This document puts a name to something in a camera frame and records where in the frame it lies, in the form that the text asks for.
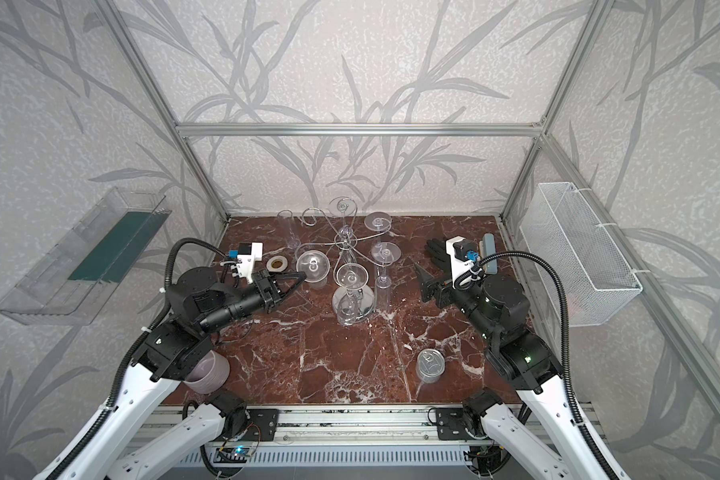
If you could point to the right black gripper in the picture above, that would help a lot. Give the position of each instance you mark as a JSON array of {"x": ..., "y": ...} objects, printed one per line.
[{"x": 439, "y": 288}]

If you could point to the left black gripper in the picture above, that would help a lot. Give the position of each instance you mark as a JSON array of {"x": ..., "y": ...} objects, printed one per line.
[{"x": 267, "y": 291}]

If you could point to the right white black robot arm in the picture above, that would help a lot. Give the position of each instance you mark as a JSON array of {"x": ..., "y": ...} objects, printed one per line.
[{"x": 496, "y": 307}]

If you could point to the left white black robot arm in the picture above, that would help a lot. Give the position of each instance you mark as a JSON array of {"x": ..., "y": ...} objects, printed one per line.
[{"x": 163, "y": 357}]

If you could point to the white tape roll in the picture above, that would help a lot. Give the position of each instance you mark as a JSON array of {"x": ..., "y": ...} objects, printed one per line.
[{"x": 277, "y": 264}]

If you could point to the black glove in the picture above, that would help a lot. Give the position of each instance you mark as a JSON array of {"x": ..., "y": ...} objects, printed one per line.
[{"x": 436, "y": 249}]

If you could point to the green mat in tray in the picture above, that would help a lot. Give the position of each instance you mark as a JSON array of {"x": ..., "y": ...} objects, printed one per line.
[{"x": 112, "y": 258}]

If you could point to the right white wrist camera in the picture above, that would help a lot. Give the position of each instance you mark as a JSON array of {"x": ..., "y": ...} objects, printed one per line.
[{"x": 464, "y": 261}]

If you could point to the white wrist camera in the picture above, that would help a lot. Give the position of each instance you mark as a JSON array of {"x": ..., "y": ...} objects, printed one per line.
[
  {"x": 464, "y": 261},
  {"x": 243, "y": 259}
]

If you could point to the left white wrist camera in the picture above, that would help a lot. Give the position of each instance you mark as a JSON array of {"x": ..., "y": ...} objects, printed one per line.
[{"x": 243, "y": 259}]

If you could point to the silver wire wine glass rack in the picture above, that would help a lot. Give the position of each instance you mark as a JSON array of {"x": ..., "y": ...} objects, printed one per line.
[{"x": 346, "y": 241}]

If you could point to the white wire mesh basket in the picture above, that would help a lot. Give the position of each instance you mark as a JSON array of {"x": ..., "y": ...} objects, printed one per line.
[{"x": 561, "y": 227}]

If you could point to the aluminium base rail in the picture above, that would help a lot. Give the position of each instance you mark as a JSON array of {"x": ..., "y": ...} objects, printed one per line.
[{"x": 543, "y": 438}]

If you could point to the aluminium frame crossbar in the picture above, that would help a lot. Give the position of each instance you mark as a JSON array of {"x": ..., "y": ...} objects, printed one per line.
[{"x": 360, "y": 129}]

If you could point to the clear plastic wall tray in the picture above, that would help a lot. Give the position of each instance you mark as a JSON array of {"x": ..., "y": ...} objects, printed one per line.
[{"x": 44, "y": 296}]

